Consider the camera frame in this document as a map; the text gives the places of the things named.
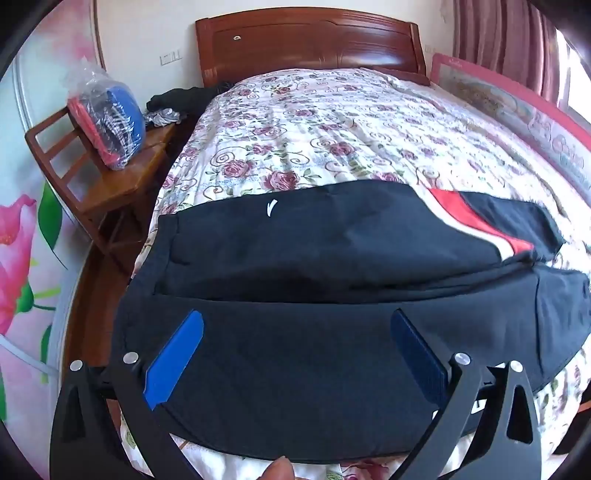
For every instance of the wooden chair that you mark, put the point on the wooden chair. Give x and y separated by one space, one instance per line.
120 184

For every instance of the person's left hand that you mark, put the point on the person's left hand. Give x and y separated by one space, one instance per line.
276 470

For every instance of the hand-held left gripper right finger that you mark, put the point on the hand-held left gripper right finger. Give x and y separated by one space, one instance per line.
418 355

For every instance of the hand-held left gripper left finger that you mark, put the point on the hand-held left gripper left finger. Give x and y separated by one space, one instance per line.
175 353

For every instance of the floral wardrobe door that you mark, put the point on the floral wardrobe door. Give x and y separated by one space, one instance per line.
32 184

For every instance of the pink curtain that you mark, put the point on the pink curtain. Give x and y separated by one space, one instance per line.
503 41

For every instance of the plastic bag with red-blue cloth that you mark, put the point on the plastic bag with red-blue cloth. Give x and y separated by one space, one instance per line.
108 120

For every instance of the white wall switch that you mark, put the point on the white wall switch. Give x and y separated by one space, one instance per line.
170 57

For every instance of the floral bed sheet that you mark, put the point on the floral bed sheet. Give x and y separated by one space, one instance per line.
323 129

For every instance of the wooden headboard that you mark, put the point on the wooden headboard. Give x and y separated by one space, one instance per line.
304 46

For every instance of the dark clothes pile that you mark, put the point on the dark clothes pile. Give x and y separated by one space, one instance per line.
180 101

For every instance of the pink bed guard rail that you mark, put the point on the pink bed guard rail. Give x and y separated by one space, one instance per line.
517 110

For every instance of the black pants with red stripe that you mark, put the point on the black pants with red stripe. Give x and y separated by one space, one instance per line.
300 277

